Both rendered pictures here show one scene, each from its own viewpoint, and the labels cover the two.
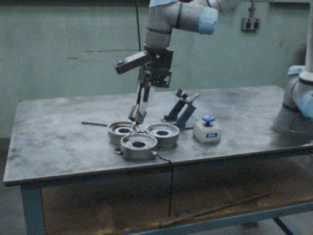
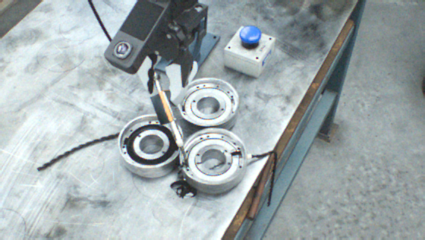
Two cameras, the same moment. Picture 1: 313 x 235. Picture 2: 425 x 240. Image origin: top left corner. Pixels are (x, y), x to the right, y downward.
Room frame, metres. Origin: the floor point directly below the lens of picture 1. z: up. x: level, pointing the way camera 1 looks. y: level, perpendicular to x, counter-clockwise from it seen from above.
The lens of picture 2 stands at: (0.58, 0.35, 1.51)
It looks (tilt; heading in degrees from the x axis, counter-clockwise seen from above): 53 degrees down; 318
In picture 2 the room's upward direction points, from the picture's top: 2 degrees counter-clockwise
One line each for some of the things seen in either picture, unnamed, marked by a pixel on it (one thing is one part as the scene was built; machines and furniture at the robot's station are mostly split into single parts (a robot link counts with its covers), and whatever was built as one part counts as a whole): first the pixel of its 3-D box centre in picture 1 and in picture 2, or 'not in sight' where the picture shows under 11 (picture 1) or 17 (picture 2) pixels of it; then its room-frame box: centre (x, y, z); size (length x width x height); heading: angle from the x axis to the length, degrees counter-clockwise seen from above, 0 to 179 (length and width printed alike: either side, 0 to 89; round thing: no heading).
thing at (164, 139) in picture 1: (162, 135); (208, 108); (0.99, -0.02, 0.82); 0.10 x 0.10 x 0.04
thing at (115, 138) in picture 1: (124, 133); (152, 146); (1.00, 0.10, 0.82); 0.10 x 0.10 x 0.04
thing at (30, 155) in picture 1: (184, 120); (168, 38); (1.20, -0.10, 0.79); 1.20 x 0.60 x 0.02; 108
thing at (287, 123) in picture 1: (297, 117); not in sight; (1.13, -0.49, 0.85); 0.15 x 0.15 x 0.10
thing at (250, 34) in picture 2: (208, 123); (250, 41); (1.04, -0.16, 0.85); 0.04 x 0.04 x 0.05
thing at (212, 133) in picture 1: (208, 130); (250, 49); (1.04, -0.17, 0.82); 0.08 x 0.07 x 0.05; 108
